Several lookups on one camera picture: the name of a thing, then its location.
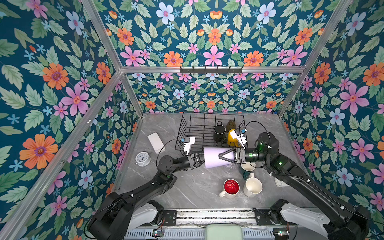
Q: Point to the white round alarm clock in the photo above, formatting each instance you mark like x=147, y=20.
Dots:
x=143, y=159

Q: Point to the yellow plastic mug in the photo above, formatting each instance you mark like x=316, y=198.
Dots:
x=232, y=142

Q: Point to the lavender plastic cup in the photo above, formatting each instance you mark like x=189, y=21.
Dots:
x=211, y=157

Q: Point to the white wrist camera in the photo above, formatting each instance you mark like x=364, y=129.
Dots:
x=240, y=135
x=187, y=144

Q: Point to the white rectangular box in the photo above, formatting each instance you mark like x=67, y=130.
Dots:
x=156, y=142

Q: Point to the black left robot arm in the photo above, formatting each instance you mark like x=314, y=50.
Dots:
x=112, y=219

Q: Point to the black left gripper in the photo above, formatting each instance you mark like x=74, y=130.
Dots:
x=194, y=160

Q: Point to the black mug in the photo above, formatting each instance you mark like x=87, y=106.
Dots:
x=219, y=133

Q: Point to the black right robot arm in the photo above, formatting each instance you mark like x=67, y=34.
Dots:
x=339, y=220

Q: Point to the gold glitter cup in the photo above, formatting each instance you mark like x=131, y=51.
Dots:
x=231, y=125

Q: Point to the metal hook rail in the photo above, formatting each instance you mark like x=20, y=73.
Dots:
x=210, y=70

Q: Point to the black wire dish rack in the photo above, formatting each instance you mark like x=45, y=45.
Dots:
x=201, y=126

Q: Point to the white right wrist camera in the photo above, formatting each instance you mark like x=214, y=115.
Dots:
x=240, y=135

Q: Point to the red interior white mug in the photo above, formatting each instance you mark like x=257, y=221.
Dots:
x=230, y=189

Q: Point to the pale green box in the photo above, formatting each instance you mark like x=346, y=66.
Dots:
x=223, y=232

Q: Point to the green and cream mug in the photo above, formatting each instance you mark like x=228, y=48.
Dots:
x=245, y=170

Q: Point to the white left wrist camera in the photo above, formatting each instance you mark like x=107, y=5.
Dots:
x=187, y=144

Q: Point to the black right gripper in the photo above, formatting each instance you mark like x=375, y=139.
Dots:
x=240, y=155

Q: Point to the clear glass cup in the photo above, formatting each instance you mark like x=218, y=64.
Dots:
x=230, y=169

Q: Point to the cream ceramic mug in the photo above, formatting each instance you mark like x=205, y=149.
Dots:
x=253, y=186

